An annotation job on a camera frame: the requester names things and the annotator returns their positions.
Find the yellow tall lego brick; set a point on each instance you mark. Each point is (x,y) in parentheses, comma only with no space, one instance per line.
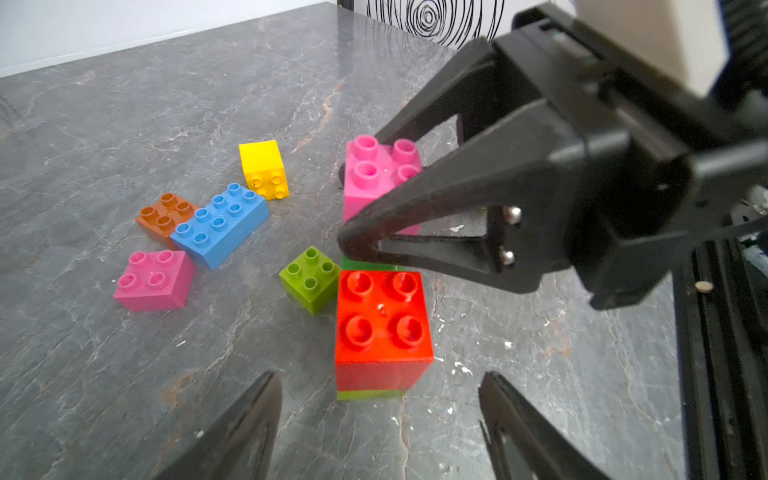
(264,170)

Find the orange lego brick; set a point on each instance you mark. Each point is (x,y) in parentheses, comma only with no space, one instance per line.
(160,220)

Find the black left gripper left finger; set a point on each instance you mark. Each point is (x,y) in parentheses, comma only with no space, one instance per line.
(240,443)

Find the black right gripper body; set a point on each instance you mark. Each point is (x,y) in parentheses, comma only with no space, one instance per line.
(610,169)

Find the lime long lego brick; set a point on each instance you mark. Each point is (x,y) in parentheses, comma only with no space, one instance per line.
(361,395)

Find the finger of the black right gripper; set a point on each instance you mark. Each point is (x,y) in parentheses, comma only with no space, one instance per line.
(456,180)
(479,85)

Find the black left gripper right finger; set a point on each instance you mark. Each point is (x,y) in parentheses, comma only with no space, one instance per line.
(521,442)

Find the pink lego brick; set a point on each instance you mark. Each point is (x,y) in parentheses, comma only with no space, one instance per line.
(156,281)
(373,169)

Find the dark green lego brick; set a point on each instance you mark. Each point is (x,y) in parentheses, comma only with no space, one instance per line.
(355,265)

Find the blue long lego brick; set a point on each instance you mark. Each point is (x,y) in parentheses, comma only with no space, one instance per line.
(217,229)

